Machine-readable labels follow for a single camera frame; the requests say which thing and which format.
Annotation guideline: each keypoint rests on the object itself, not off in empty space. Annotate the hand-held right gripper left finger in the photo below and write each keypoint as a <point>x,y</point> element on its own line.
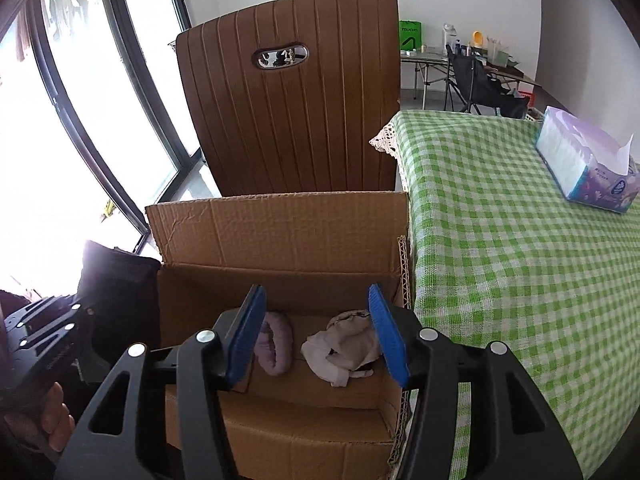
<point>247,330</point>

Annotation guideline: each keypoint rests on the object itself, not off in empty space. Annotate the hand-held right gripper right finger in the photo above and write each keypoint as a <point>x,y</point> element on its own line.
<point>387,335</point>

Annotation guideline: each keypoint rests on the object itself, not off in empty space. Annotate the beige ribbed sock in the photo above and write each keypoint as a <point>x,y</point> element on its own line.
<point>357,340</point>

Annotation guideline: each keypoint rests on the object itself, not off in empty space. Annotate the purple fuzzy sock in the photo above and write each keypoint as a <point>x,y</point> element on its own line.
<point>277,345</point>

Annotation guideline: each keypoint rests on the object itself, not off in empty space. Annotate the small white sock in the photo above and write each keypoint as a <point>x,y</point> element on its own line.
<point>320,355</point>

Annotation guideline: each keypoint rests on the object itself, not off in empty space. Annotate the brown cardboard box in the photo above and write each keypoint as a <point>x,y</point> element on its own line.
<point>280,240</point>

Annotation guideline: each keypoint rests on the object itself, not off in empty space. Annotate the person's left hand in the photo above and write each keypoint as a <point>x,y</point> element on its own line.
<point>57,415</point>

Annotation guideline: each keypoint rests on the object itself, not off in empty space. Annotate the green checked tablecloth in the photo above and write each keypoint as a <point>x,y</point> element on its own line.
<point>500,235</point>

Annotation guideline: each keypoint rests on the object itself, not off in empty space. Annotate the brown slatted chair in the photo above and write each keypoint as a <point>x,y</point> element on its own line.
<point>300,125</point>

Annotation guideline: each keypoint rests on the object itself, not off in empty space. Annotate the purple tissue box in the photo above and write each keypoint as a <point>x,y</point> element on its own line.
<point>590,175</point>

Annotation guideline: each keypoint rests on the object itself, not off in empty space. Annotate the black folding chair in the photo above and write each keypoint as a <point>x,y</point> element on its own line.
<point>475,80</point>

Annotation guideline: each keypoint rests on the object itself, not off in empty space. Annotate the grey folding table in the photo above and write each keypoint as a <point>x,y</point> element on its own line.
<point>425,60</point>

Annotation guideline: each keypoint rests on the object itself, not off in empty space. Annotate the green shopping bag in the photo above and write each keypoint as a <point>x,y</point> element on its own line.
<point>411,35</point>

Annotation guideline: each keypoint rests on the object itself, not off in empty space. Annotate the white plastic bottle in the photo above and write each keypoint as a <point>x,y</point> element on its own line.
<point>449,37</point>

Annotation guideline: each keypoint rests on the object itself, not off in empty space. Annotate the black window frame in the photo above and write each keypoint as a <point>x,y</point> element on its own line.
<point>135,80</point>

